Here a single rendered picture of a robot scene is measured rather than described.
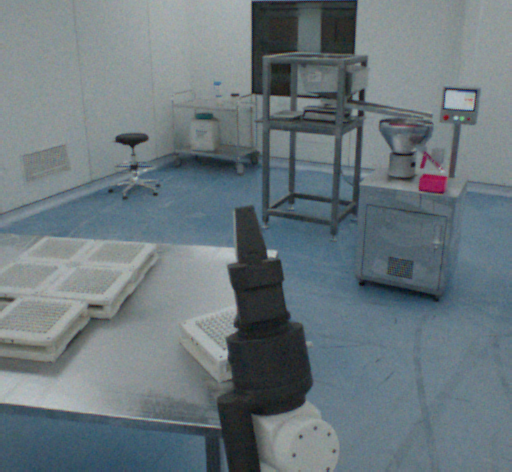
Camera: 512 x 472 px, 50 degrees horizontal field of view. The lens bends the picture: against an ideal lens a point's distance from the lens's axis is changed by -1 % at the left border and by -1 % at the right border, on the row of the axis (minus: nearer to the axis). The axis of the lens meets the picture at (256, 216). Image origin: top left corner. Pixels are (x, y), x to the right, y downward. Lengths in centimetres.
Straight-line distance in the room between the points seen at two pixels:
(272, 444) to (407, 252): 326
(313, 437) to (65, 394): 110
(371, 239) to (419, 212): 38
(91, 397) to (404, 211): 261
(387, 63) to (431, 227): 313
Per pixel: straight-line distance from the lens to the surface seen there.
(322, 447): 62
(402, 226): 376
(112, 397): 158
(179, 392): 156
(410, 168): 392
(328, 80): 457
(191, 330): 168
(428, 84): 642
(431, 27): 639
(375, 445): 274
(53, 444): 284
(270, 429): 61
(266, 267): 56
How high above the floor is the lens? 181
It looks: 20 degrees down
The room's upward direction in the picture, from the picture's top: straight up
